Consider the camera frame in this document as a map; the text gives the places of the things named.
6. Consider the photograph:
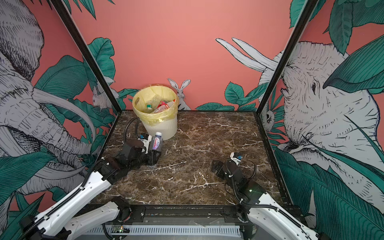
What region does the black corner frame post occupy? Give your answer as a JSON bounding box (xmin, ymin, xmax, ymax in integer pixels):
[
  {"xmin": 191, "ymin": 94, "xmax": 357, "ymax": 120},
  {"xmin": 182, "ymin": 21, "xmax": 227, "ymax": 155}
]
[
  {"xmin": 51, "ymin": 0, "xmax": 122, "ymax": 115},
  {"xmin": 256, "ymin": 0, "xmax": 318, "ymax": 117}
]

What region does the clear bottle purple label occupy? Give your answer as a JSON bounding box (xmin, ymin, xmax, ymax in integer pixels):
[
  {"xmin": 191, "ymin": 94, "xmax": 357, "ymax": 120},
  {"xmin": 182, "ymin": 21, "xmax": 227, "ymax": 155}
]
[{"xmin": 151, "ymin": 132, "xmax": 163, "ymax": 152}]

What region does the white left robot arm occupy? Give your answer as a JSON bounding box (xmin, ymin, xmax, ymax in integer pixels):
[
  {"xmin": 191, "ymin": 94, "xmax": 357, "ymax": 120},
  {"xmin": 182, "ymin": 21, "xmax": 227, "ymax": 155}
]
[{"xmin": 19, "ymin": 148, "xmax": 162, "ymax": 240}]

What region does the bottle red green label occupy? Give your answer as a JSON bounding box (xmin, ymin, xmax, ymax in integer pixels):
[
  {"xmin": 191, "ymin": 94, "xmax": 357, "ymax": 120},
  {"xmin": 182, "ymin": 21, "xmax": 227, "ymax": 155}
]
[{"xmin": 158, "ymin": 101, "xmax": 166, "ymax": 108}]

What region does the white bottle red ring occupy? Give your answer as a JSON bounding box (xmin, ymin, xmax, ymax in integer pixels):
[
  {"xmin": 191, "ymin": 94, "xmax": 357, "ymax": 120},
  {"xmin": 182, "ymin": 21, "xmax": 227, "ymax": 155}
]
[{"xmin": 153, "ymin": 100, "xmax": 176, "ymax": 114}]

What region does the white ribbed waste bin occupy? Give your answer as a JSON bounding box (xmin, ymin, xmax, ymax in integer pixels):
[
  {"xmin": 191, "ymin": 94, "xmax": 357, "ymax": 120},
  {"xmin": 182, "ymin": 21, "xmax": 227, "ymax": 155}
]
[{"xmin": 138, "ymin": 114, "xmax": 178, "ymax": 140}]

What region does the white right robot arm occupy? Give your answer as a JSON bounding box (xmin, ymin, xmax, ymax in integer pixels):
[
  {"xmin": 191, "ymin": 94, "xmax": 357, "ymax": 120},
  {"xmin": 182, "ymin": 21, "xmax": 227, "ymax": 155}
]
[{"xmin": 211, "ymin": 159, "xmax": 330, "ymax": 240}]

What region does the black left corner frame post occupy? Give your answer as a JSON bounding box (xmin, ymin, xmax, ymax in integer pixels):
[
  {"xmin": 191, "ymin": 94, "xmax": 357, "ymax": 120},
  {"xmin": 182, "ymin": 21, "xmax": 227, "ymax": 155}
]
[{"xmin": 51, "ymin": 0, "xmax": 122, "ymax": 115}]

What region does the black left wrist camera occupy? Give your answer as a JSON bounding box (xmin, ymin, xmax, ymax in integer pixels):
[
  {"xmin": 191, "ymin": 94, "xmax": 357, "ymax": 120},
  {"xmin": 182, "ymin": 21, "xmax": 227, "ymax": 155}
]
[{"xmin": 121, "ymin": 134, "xmax": 152, "ymax": 159}]

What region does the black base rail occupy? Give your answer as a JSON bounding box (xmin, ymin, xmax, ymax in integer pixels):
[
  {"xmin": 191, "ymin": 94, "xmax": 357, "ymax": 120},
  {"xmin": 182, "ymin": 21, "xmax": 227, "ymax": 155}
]
[{"xmin": 128, "ymin": 205, "xmax": 241, "ymax": 223}]

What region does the yellow plastic bin liner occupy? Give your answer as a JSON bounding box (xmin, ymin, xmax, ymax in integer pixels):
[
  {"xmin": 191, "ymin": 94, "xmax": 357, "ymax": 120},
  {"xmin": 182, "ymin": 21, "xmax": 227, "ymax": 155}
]
[{"xmin": 132, "ymin": 85, "xmax": 179, "ymax": 126}]

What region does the white vented cable duct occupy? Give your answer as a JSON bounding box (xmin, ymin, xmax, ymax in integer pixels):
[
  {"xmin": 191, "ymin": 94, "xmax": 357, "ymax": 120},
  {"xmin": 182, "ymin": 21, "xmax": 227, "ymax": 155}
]
[{"xmin": 85, "ymin": 225, "xmax": 242, "ymax": 238}]

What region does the black right corner frame post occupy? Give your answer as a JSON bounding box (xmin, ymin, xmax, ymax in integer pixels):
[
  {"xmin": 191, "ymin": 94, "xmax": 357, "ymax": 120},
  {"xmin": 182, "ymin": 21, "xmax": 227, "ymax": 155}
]
[{"xmin": 256, "ymin": 0, "xmax": 318, "ymax": 117}]

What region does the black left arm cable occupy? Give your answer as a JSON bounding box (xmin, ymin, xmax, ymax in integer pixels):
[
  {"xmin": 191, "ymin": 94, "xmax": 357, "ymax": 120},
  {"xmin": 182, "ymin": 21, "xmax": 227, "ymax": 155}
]
[{"xmin": 19, "ymin": 116, "xmax": 142, "ymax": 240}]

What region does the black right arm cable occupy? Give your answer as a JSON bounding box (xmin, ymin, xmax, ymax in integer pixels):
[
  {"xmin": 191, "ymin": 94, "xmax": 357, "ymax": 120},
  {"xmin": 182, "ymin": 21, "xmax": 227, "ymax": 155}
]
[{"xmin": 223, "ymin": 158, "xmax": 310, "ymax": 238}]

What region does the clear bottle white label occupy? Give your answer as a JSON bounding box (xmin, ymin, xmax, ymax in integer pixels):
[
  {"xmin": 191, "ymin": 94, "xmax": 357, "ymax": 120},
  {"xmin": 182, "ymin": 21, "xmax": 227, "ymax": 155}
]
[{"xmin": 146, "ymin": 95, "xmax": 162, "ymax": 113}]

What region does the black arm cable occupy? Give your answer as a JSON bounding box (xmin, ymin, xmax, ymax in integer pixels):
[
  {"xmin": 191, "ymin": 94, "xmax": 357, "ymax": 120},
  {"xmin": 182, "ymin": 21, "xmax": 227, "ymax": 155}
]
[
  {"xmin": 19, "ymin": 116, "xmax": 142, "ymax": 240},
  {"xmin": 223, "ymin": 158, "xmax": 310, "ymax": 238}
]

